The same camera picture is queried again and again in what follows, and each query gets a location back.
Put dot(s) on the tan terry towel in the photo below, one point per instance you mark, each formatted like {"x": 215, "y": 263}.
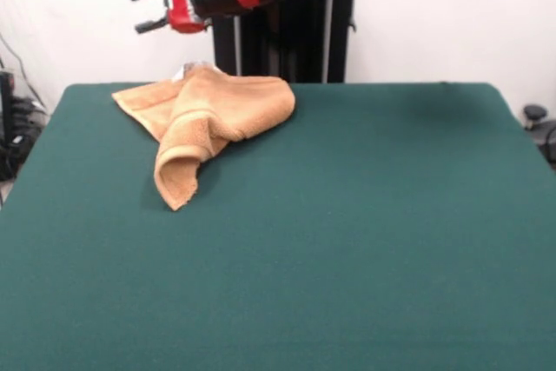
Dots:
{"x": 217, "y": 106}

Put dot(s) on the black power strip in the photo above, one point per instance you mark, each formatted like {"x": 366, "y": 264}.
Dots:
{"x": 26, "y": 117}

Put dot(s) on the black chair caster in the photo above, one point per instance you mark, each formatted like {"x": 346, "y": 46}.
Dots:
{"x": 535, "y": 112}

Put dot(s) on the black chair base leg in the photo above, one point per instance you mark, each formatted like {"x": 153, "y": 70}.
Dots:
{"x": 548, "y": 136}

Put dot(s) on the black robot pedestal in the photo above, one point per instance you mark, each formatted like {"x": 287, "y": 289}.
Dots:
{"x": 304, "y": 41}

